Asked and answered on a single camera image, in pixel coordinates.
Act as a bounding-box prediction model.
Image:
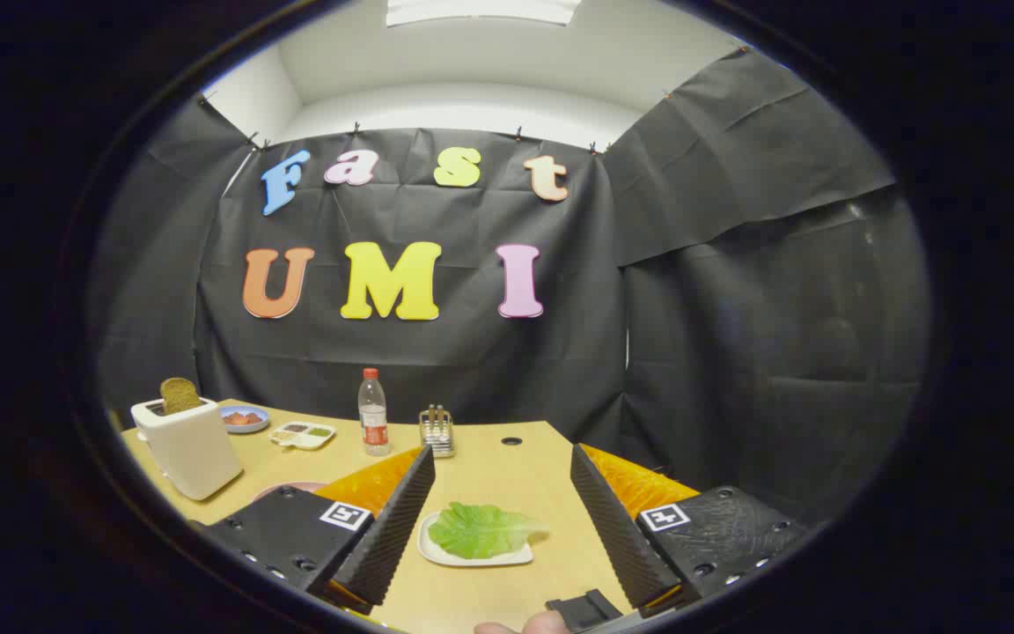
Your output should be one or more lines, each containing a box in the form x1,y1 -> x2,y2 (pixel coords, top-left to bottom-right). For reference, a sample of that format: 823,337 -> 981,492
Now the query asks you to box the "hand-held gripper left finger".
195,445 -> 436,616

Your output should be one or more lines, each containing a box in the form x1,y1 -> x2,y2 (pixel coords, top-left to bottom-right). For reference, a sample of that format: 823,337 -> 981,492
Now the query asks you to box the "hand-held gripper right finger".
570,443 -> 812,619

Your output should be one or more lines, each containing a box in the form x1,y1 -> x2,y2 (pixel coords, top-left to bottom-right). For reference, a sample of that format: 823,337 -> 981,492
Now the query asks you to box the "green lettuce leaf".
428,502 -> 550,560

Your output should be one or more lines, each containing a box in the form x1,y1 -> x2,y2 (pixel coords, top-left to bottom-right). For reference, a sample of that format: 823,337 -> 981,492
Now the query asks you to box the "brown bread slice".
160,377 -> 203,417

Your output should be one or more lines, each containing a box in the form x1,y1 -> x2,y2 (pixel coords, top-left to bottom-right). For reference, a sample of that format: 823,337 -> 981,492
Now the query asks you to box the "white rounded square plate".
417,511 -> 534,567

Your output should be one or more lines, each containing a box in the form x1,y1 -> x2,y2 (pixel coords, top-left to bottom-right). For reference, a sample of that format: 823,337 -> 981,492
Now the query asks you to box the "clear plastic water bottle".
357,367 -> 391,457

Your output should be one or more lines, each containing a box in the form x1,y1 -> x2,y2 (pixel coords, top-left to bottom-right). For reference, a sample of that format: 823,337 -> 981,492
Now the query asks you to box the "round pink plate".
252,481 -> 329,503

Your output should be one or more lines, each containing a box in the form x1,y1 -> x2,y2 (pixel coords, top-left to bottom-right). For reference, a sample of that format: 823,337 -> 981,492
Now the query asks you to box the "white divided condiment dish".
269,421 -> 337,451

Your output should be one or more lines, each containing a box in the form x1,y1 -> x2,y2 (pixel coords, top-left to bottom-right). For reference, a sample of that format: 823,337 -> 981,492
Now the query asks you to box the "small blue plate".
219,405 -> 270,435

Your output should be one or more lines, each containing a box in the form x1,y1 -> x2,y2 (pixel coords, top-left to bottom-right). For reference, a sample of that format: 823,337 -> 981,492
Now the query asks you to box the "white toaster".
130,396 -> 244,503

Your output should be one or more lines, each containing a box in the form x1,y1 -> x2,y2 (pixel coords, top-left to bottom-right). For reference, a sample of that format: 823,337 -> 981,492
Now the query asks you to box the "ceiling light panel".
386,0 -> 580,27

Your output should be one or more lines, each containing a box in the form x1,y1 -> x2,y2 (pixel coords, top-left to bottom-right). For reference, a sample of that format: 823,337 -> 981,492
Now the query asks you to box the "metal wire utensil holder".
419,409 -> 457,459

